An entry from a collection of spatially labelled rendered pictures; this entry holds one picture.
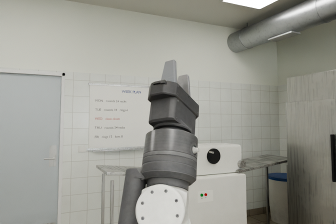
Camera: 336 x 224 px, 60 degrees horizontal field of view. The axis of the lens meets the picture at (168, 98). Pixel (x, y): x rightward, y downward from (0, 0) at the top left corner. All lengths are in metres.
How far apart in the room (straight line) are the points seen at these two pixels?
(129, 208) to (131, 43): 3.69
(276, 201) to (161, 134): 4.40
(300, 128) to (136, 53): 2.30
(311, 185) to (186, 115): 3.41
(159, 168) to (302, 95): 3.53
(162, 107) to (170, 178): 0.11
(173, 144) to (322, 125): 3.29
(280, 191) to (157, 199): 4.36
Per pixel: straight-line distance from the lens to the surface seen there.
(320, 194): 3.81
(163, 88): 0.47
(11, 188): 3.86
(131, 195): 0.46
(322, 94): 3.74
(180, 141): 0.45
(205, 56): 4.55
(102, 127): 3.82
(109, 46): 3.98
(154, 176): 0.45
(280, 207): 4.81
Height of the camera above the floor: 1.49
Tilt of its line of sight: 5 degrees up
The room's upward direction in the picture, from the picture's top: straight up
